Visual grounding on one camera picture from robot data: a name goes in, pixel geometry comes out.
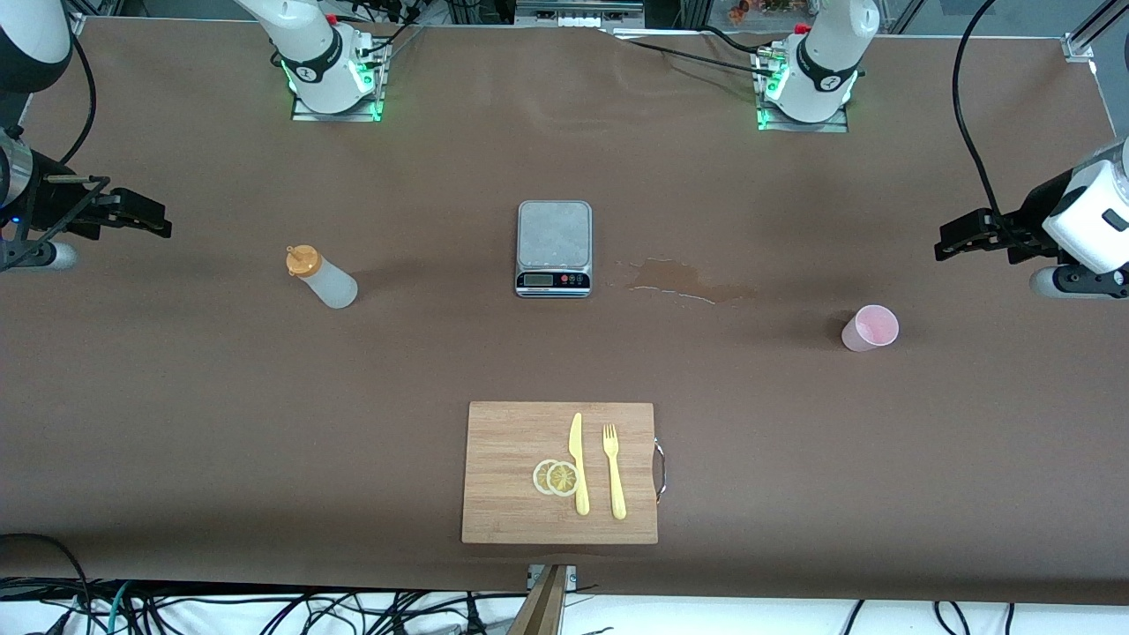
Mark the pink plastic cup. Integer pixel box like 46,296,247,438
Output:
841,305,900,353

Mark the translucent sauce bottle orange cap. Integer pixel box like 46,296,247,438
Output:
285,244,359,310

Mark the brown table cover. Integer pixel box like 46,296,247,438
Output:
0,16,1129,608

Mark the silver digital kitchen scale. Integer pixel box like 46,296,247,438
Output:
515,200,593,299

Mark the yellow plastic fork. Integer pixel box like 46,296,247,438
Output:
602,423,628,520

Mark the wooden cutting board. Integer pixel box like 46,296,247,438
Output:
461,401,668,545

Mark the yellow plastic knife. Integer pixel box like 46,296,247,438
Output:
569,412,591,517

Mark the wooden beam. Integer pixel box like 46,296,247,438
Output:
507,564,568,635

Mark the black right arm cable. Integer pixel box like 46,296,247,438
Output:
56,34,98,168

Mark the aluminium frame profile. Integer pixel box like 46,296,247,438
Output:
1061,0,1129,61

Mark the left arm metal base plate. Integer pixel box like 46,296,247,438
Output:
756,49,850,134

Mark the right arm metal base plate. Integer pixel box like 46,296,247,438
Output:
291,40,386,123

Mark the black cable across table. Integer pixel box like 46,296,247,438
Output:
609,29,779,80

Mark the black looped floor cable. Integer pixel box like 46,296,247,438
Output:
0,533,93,635

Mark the teal cable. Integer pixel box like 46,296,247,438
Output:
104,580,135,635

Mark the small metal bracket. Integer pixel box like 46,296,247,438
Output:
527,564,578,594

